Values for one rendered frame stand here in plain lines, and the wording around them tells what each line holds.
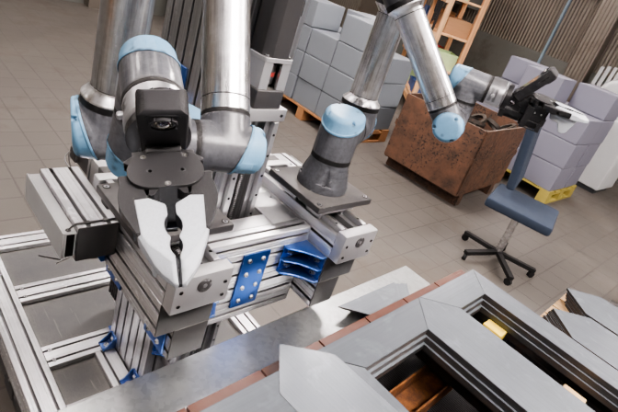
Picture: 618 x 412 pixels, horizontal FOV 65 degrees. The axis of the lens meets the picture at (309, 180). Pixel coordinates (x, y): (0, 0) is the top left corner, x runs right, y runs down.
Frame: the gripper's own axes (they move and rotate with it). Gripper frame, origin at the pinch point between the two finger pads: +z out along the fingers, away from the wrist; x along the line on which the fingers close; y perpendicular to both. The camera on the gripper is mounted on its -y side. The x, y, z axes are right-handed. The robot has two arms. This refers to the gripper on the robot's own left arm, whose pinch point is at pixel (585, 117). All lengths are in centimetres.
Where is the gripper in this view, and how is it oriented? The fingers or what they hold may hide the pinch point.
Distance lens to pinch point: 143.0
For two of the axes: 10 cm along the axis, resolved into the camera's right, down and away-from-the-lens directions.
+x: -4.0, 4.1, -8.2
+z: 8.8, 4.1, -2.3
